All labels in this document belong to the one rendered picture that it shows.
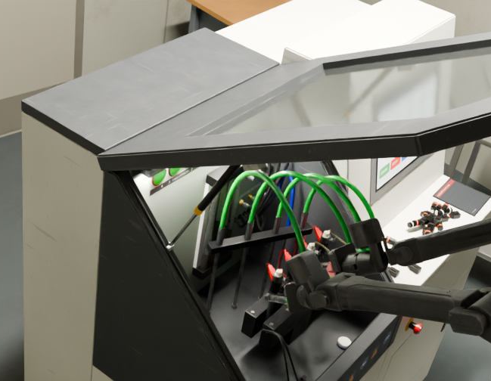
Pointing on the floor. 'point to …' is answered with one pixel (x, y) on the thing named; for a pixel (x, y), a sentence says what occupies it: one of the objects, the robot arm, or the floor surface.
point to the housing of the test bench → (85, 272)
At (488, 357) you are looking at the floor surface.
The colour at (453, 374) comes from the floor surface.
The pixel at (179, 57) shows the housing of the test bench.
